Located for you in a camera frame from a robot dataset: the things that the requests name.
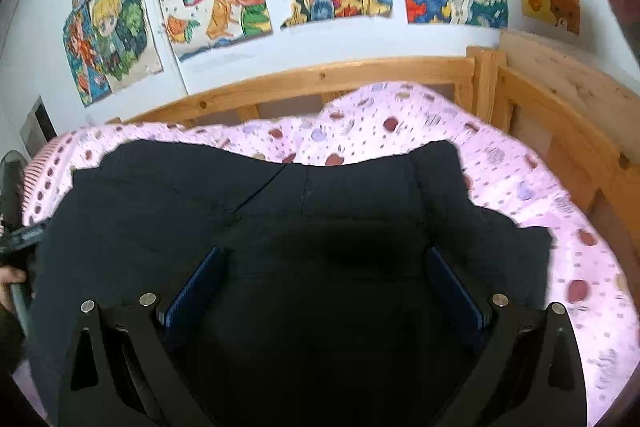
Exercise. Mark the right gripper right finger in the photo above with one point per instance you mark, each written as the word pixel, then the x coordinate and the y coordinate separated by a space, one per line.
pixel 528 371

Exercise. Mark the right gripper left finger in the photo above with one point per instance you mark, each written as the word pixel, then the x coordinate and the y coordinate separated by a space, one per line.
pixel 117 370

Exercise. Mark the black puffer jacket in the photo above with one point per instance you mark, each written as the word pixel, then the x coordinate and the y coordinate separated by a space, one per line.
pixel 325 304

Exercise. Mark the person's left hand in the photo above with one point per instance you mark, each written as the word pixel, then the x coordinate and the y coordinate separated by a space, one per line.
pixel 9 276

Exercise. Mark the standing fan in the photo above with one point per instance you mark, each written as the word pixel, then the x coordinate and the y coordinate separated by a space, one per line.
pixel 12 172

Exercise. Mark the pink patterned bed sheet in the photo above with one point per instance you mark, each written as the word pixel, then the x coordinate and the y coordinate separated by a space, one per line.
pixel 502 174

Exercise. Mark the orange-haired girl lower drawing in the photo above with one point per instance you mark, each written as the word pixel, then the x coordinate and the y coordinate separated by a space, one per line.
pixel 81 48

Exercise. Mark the blonde boy drawing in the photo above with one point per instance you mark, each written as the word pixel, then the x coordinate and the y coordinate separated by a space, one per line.
pixel 124 41

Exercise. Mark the wooden bed frame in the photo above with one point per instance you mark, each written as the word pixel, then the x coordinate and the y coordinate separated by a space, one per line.
pixel 552 96

